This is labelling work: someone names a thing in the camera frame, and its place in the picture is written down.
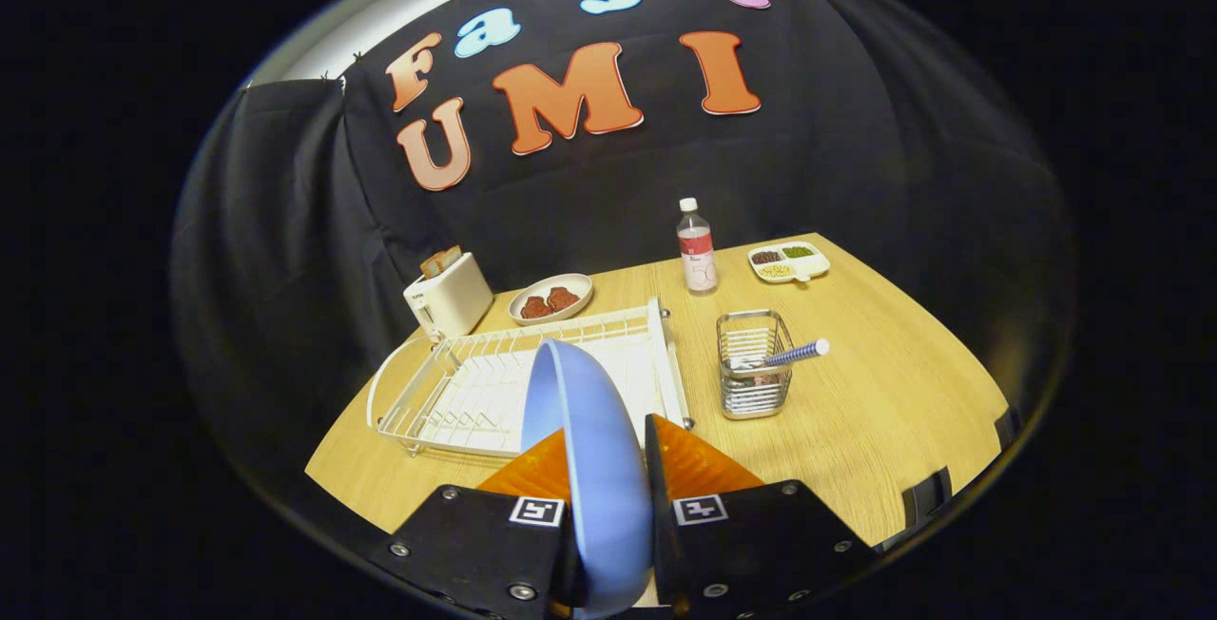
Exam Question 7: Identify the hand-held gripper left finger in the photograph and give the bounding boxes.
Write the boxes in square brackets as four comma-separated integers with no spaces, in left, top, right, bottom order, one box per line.
[388,428,588,620]

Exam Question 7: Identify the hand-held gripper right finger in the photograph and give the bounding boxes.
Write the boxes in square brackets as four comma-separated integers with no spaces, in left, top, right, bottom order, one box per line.
[645,414,878,620]

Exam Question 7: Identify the light blue plate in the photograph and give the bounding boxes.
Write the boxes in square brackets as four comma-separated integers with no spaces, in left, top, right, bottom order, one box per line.
[520,339,657,619]

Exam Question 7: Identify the silver wire basket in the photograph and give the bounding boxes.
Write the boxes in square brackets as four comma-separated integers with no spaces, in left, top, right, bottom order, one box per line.
[716,309,796,420]

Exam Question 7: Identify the white wire dish rack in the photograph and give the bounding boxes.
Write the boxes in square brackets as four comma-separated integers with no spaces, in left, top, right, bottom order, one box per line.
[366,297,693,459]

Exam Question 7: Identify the blue striped handle spoon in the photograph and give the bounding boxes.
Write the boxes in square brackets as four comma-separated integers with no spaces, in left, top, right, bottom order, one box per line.
[730,339,830,374]

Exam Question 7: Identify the white toaster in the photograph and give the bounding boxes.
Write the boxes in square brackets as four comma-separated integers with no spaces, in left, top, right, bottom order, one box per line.
[403,252,495,340]

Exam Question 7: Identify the beige oval bowl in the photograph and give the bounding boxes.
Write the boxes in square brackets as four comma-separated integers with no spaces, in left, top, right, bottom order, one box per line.
[509,273,594,326]

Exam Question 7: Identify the white divided tray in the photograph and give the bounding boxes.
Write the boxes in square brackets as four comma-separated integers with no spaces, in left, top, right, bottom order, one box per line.
[747,241,831,284]

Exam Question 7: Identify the clear plastic bottle red label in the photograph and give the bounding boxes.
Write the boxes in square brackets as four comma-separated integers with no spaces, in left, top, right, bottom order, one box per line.
[676,198,719,295]

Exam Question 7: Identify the black backdrop cloth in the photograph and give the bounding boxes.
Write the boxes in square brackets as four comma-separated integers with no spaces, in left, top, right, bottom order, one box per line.
[171,0,1080,545]

